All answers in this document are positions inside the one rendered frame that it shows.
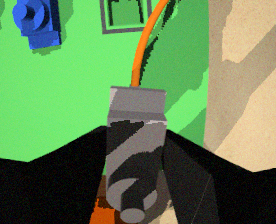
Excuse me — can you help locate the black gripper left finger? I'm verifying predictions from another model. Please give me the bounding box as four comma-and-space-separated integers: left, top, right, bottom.
0, 125, 107, 224

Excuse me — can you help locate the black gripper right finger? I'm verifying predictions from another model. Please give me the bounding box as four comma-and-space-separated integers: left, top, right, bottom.
162, 129, 276, 224

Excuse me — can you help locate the green flat panel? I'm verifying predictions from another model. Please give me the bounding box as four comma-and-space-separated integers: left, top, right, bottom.
0, 0, 210, 161

